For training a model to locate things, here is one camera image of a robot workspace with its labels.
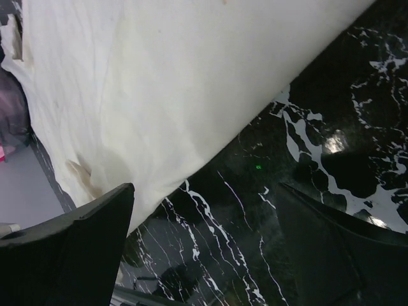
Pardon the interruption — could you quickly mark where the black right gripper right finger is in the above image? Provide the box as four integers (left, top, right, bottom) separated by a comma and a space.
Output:
275, 183, 407, 305

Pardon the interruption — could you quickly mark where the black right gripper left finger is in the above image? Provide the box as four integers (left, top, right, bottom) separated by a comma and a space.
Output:
1, 183, 135, 305

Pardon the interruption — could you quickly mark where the white t shirt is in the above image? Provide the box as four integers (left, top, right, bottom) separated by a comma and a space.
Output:
1, 1, 370, 231

